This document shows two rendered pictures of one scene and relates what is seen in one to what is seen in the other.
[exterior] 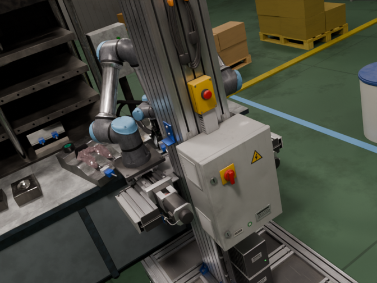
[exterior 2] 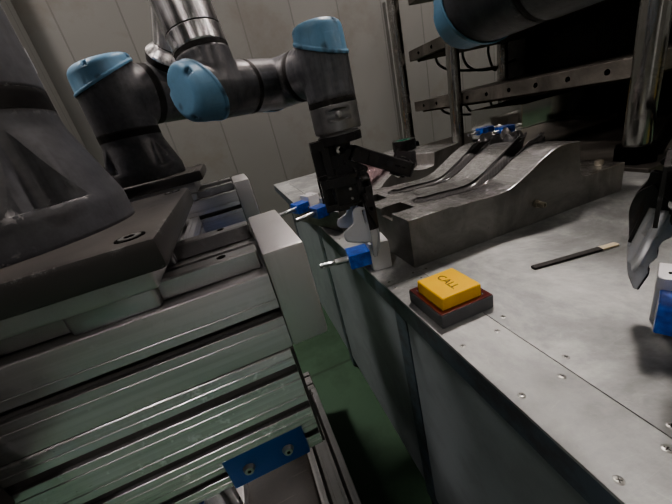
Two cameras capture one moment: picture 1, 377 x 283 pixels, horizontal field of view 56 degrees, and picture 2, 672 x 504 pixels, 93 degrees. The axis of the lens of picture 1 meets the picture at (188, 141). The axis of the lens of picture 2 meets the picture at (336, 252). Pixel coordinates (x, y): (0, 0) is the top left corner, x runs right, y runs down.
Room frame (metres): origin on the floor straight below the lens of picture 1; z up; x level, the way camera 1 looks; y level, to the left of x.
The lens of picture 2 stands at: (2.06, -0.39, 1.08)
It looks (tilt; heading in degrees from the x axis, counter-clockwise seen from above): 23 degrees down; 99
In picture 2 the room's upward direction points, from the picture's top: 14 degrees counter-clockwise
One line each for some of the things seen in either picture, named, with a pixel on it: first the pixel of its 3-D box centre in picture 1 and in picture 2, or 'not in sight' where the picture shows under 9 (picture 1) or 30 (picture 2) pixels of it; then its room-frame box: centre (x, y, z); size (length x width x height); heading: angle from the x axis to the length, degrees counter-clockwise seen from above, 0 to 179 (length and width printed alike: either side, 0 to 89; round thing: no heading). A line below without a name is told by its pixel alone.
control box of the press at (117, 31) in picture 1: (133, 109); not in sight; (3.03, 0.40, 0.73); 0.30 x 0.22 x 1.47; 112
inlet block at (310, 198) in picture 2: (110, 173); (297, 208); (1.84, 0.50, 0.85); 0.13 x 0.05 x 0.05; 39
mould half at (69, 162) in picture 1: (92, 159); (376, 181); (2.08, 0.64, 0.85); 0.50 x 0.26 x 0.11; 39
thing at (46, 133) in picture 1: (43, 128); (542, 116); (2.83, 1.14, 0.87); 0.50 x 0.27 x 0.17; 22
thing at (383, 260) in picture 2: (165, 148); (353, 257); (2.01, 0.16, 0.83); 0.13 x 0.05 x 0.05; 12
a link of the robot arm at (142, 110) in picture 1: (143, 111); (272, 84); (1.93, 0.20, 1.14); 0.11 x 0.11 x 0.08; 57
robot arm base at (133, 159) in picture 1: (134, 151); (139, 156); (1.60, 0.28, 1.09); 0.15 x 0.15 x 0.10
